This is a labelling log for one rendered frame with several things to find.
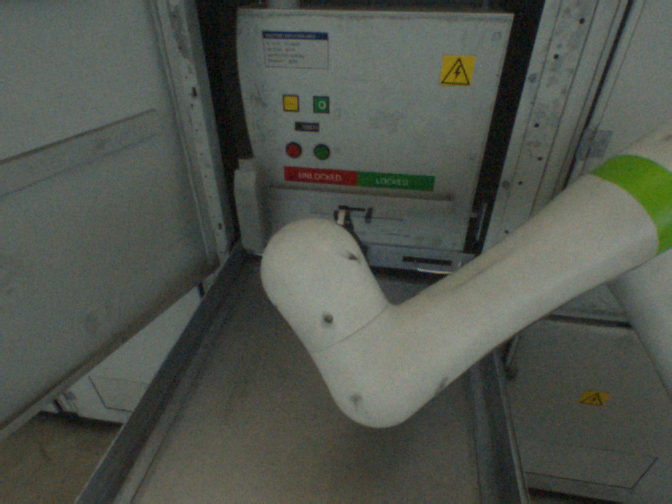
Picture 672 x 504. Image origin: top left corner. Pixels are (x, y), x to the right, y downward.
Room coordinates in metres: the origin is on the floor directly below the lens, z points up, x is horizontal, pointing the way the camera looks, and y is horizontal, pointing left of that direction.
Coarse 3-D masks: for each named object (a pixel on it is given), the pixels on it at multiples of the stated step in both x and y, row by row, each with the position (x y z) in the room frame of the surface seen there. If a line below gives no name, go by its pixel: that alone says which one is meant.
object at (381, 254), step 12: (252, 252) 0.84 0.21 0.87; (372, 252) 0.79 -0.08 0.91; (384, 252) 0.79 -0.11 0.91; (396, 252) 0.78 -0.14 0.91; (408, 252) 0.78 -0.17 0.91; (420, 252) 0.77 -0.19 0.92; (432, 252) 0.77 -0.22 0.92; (444, 252) 0.77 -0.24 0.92; (456, 252) 0.76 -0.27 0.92; (468, 252) 0.76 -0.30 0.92; (372, 264) 0.79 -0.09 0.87; (384, 264) 0.79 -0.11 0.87; (396, 264) 0.78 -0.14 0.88; (408, 264) 0.78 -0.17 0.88; (420, 264) 0.77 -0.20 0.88; (432, 264) 0.77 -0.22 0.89; (444, 264) 0.77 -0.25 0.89
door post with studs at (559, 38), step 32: (576, 0) 0.72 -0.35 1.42; (544, 32) 0.73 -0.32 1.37; (576, 32) 0.72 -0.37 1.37; (544, 64) 0.72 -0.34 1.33; (544, 96) 0.72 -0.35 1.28; (544, 128) 0.72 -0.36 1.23; (512, 160) 0.73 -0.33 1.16; (544, 160) 0.71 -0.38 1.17; (512, 192) 0.72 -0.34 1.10; (512, 224) 0.72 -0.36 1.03
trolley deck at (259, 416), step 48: (384, 288) 0.73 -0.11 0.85; (240, 336) 0.58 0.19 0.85; (288, 336) 0.58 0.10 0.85; (240, 384) 0.47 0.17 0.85; (288, 384) 0.47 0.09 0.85; (192, 432) 0.38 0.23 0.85; (240, 432) 0.38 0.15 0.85; (288, 432) 0.38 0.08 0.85; (336, 432) 0.38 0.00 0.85; (384, 432) 0.38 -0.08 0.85; (432, 432) 0.38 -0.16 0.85; (144, 480) 0.30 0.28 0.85; (192, 480) 0.30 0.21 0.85; (240, 480) 0.30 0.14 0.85; (288, 480) 0.30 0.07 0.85; (336, 480) 0.30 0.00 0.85; (384, 480) 0.30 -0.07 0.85; (432, 480) 0.30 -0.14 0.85
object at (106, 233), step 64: (0, 0) 0.62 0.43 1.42; (64, 0) 0.69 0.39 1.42; (128, 0) 0.79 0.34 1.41; (0, 64) 0.59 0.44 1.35; (64, 64) 0.67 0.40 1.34; (128, 64) 0.76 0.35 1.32; (0, 128) 0.56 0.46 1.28; (64, 128) 0.64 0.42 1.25; (128, 128) 0.71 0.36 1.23; (192, 128) 0.82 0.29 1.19; (0, 192) 0.52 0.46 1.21; (64, 192) 0.60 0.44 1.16; (128, 192) 0.70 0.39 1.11; (192, 192) 0.83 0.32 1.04; (0, 256) 0.50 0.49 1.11; (64, 256) 0.57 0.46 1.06; (128, 256) 0.66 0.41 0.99; (192, 256) 0.79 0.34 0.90; (0, 320) 0.46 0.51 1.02; (64, 320) 0.53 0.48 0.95; (128, 320) 0.62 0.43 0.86; (0, 384) 0.42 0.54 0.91; (64, 384) 0.46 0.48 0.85
